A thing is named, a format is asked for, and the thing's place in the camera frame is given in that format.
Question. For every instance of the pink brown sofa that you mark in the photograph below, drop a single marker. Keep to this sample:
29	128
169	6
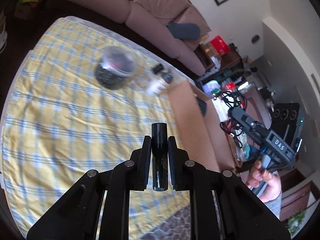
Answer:
149	19

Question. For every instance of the red box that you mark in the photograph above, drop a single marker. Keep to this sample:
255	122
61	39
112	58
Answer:
220	45

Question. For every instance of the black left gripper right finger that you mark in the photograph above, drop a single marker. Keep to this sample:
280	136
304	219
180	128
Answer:
188	175

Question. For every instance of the cardboard box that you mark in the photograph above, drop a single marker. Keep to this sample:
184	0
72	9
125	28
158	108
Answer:
199	128

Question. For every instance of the beige bottle with black cap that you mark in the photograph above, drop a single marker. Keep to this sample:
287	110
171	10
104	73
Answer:
160	84

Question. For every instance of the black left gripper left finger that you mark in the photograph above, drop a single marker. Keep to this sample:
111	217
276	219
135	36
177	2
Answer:
131	175

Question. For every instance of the yellow plaid tablecloth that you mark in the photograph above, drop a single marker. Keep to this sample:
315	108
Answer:
58	121

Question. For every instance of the black cylindrical tube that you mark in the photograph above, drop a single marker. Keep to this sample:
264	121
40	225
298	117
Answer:
159	148

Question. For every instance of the clear jar with dark contents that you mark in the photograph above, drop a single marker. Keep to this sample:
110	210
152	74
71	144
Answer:
115	67

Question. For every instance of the person's right hand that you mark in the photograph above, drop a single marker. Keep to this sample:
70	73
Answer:
273	184

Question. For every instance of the dark blue cushion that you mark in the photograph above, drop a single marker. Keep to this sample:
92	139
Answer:
184	31

